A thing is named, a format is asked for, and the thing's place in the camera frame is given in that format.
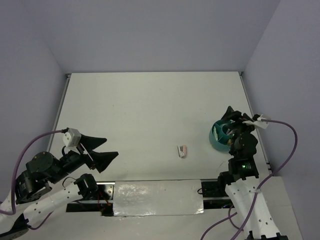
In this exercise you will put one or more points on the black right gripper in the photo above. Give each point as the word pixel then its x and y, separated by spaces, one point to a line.
pixel 238 117

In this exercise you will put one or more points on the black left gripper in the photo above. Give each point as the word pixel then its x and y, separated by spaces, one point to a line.
pixel 102 160

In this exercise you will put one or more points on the green translucent highlighter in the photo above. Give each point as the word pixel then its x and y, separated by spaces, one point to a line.
pixel 214 132

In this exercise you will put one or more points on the pink mini stapler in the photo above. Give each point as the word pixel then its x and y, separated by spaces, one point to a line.
pixel 182 151

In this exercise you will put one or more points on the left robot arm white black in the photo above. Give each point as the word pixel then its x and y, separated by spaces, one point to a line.
pixel 29 200

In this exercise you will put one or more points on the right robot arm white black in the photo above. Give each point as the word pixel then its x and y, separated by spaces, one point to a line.
pixel 241 182

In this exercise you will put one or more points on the teal round divided organizer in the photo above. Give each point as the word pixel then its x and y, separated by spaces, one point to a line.
pixel 221 129

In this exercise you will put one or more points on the silver foil covered panel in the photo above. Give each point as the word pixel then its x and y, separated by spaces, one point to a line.
pixel 157 198

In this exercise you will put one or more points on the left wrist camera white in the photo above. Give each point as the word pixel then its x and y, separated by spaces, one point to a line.
pixel 71 139

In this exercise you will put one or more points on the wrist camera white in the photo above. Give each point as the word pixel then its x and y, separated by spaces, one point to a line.
pixel 258 121
pixel 71 139

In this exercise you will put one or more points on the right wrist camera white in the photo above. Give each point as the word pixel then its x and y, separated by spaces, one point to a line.
pixel 258 121

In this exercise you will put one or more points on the aluminium table edge rail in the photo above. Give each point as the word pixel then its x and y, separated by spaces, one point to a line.
pixel 261 159

